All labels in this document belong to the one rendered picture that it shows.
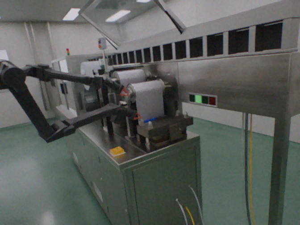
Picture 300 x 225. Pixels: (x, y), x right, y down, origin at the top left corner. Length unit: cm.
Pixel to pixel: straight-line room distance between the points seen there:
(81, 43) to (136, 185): 615
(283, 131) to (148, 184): 85
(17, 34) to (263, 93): 646
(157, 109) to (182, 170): 50
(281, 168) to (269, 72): 58
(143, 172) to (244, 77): 81
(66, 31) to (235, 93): 629
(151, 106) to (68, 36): 575
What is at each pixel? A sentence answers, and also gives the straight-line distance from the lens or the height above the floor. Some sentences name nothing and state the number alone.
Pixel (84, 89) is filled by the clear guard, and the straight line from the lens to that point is 240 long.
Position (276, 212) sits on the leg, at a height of 49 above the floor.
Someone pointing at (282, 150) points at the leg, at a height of 91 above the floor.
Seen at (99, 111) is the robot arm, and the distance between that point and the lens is 127.
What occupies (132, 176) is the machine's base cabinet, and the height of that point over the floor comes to 78.
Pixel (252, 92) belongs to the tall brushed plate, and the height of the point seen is 126.
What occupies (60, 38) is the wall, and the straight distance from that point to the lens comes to 702.
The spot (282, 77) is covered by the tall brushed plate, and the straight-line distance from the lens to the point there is 110.
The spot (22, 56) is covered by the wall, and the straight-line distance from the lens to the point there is 686.
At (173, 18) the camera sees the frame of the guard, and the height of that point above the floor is 172.
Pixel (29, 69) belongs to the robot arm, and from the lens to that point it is 157.
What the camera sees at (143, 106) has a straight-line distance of 151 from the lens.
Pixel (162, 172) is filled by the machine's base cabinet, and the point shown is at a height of 73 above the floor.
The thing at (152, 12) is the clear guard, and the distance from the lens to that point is 160.
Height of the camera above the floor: 146
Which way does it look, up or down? 15 degrees down
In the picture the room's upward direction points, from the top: 6 degrees counter-clockwise
